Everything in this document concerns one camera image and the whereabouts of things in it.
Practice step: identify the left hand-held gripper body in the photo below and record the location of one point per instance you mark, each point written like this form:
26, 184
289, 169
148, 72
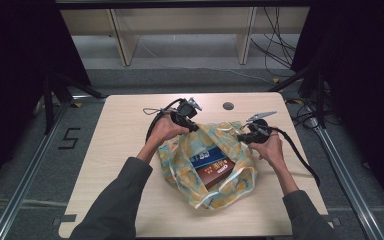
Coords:
185, 110

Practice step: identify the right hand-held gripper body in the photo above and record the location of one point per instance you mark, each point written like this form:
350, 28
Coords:
261, 131

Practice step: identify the orange-print teal plastic bag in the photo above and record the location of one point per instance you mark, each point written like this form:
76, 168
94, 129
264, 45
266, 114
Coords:
180, 166

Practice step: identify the person's left hand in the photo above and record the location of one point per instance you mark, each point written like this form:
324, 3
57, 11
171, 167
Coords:
165, 130

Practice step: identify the person's right hand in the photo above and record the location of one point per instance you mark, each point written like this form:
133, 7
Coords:
271, 150

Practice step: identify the round grey table grommet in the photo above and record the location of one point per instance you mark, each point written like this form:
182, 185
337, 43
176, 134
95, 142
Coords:
228, 106

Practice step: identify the blue box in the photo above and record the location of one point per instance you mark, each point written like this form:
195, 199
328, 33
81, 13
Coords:
210, 156

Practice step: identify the brown box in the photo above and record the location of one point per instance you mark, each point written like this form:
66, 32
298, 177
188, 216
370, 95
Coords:
215, 173

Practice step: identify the black metal stand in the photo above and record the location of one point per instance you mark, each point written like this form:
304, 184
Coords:
320, 100
48, 103

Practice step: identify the black curtain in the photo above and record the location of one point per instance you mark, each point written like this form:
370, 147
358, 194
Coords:
16, 66
363, 83

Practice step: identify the aluminium floor rail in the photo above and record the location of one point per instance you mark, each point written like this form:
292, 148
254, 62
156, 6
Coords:
346, 180
26, 176

